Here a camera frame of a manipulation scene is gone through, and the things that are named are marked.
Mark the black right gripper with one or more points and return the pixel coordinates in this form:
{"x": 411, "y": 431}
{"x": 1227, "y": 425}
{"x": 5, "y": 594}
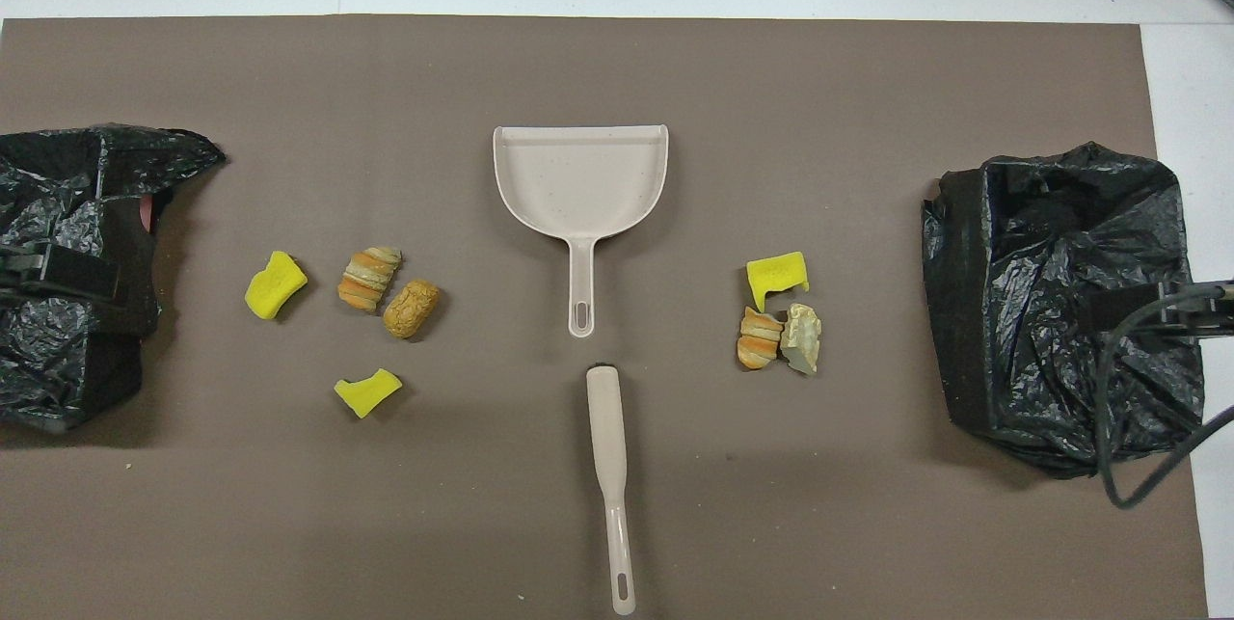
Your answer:
{"x": 1205, "y": 297}

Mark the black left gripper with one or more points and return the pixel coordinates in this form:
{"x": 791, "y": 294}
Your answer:
{"x": 24, "y": 263}

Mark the yellow sponge piece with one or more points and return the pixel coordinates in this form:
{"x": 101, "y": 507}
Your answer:
{"x": 275, "y": 284}
{"x": 364, "y": 393}
{"x": 776, "y": 273}

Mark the striped croissant toy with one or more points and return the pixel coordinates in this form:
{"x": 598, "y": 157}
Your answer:
{"x": 759, "y": 338}
{"x": 366, "y": 281}

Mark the brown bread roll toy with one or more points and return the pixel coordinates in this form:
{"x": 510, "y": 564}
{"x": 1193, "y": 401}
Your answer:
{"x": 411, "y": 309}

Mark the pale bread piece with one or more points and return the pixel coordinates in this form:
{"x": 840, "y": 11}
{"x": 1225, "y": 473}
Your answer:
{"x": 800, "y": 336}

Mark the beige plastic dustpan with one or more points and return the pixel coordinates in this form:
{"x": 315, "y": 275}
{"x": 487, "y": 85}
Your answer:
{"x": 578, "y": 181}

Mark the beige hand brush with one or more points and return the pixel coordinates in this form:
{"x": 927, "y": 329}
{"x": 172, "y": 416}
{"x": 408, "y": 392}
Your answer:
{"x": 607, "y": 427}

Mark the pink plastic bin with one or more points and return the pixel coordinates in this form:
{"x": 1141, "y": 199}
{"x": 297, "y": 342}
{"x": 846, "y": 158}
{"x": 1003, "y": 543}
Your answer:
{"x": 146, "y": 215}

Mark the black bag-lined bin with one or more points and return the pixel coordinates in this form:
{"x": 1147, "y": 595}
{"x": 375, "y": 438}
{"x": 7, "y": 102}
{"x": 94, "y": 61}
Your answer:
{"x": 58, "y": 360}
{"x": 1022, "y": 244}

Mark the brown table mat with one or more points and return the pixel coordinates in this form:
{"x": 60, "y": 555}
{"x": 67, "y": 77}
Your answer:
{"x": 578, "y": 70}

